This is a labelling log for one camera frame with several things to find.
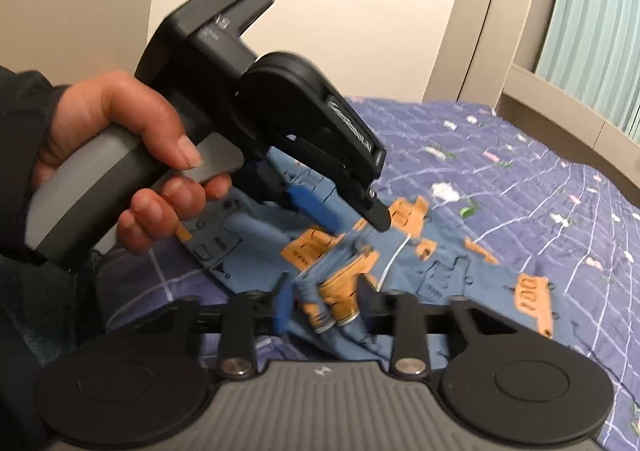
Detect tall beige wardrobe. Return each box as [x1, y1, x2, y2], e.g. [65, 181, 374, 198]
[422, 0, 567, 106]

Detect person's left forearm dark sleeve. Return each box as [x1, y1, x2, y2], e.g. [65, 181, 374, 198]
[0, 65, 69, 264]

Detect beige window bench cabinet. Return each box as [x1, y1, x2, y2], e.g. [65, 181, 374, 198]
[495, 63, 640, 182]

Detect purple checked floral blanket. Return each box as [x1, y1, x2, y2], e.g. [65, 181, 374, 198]
[92, 96, 640, 451]

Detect white door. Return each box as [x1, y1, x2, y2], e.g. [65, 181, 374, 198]
[0, 0, 172, 96]

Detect person's left hand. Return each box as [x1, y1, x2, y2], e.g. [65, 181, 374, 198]
[31, 70, 234, 255]

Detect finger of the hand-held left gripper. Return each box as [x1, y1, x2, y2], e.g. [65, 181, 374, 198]
[274, 90, 392, 233]
[239, 160, 347, 235]

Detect blue pants with orange print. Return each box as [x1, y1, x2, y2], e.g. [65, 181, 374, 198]
[175, 151, 556, 364]

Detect light teal curtain panel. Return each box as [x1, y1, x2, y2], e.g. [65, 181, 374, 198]
[534, 0, 640, 142]

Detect person's leg in jeans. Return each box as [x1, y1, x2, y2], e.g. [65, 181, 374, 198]
[0, 251, 106, 451]

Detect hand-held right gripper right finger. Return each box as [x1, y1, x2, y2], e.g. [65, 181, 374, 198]
[356, 276, 522, 378]

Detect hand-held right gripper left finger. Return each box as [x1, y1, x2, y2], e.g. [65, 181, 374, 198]
[135, 276, 296, 378]

